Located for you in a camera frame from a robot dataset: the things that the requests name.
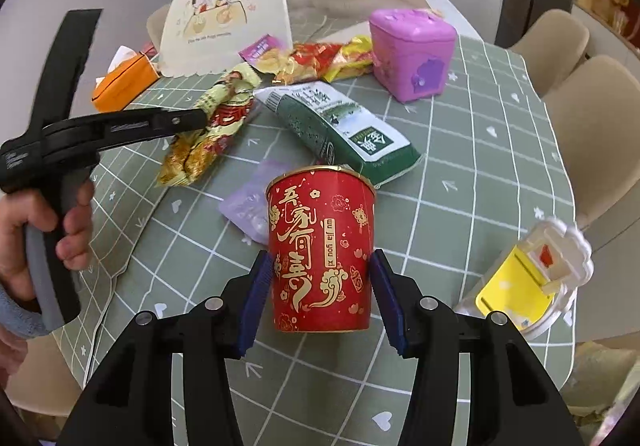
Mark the beige chair near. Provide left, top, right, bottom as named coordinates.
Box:
left=544, top=56, right=639, bottom=228

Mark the white yellow toy chair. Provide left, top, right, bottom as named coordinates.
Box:
left=454, top=217, right=594, bottom=340

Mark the left hand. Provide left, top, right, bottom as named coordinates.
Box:
left=0, top=178, right=96, bottom=392

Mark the orange tissue box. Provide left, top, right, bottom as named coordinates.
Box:
left=91, top=46, right=160, bottom=113

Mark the gold red snack wrapper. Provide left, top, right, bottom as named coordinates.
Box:
left=156, top=62, right=262, bottom=187

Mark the red paper cup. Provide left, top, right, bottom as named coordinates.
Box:
left=266, top=165, right=375, bottom=333

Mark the green grid tablecloth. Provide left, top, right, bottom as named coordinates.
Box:
left=54, top=38, right=575, bottom=445

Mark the purple plastic wrapper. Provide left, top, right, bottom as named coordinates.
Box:
left=219, top=160, right=293, bottom=245

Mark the red yellow snack bag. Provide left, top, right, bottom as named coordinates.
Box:
left=272, top=35, right=373, bottom=85

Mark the purple yellow cracker bag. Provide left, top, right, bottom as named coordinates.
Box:
left=239, top=34, right=290, bottom=74

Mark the beige chair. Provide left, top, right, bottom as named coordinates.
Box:
left=510, top=9, right=590, bottom=98
left=544, top=56, right=639, bottom=228

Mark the pink toy bin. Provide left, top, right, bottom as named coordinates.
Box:
left=369, top=9, right=458, bottom=103

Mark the green white milk carton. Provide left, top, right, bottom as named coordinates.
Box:
left=255, top=82, right=421, bottom=187

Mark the beige chair far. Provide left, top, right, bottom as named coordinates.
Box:
left=510, top=9, right=590, bottom=98

